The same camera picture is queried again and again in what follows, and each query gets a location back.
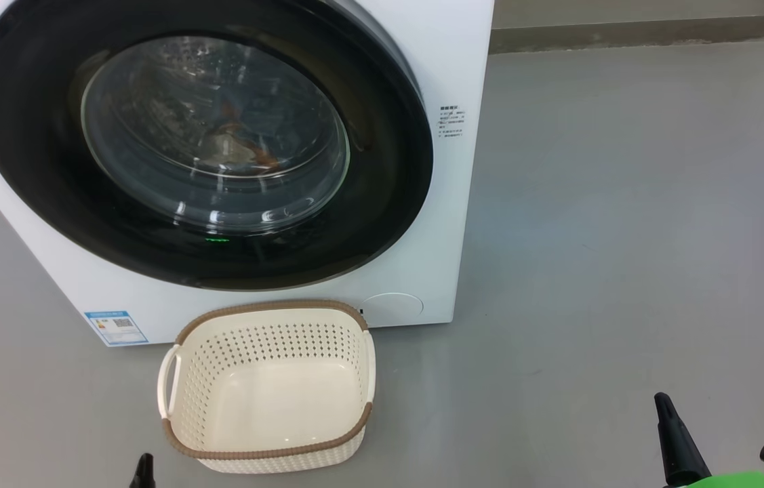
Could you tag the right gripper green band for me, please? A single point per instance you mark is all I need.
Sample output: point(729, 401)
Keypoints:
point(734, 482)

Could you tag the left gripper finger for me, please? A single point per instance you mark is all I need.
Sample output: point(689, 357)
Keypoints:
point(143, 474)

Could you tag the blue cartoon top cream panel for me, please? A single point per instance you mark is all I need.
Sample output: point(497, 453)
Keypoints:
point(246, 152)

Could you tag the cream perforated laundry basket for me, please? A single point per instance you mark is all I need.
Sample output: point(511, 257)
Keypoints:
point(273, 400)

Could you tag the white front-load washing machine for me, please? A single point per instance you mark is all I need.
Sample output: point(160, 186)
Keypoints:
point(449, 224)

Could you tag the blue energy label sticker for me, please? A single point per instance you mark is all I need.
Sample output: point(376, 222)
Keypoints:
point(117, 327)

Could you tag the round white filter cover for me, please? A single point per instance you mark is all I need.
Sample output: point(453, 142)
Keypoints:
point(392, 308)

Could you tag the small text sticker on washer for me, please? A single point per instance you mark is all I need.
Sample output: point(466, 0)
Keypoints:
point(453, 122)

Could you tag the grey wall skirting strip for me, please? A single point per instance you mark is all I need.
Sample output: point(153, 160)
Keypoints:
point(626, 34)

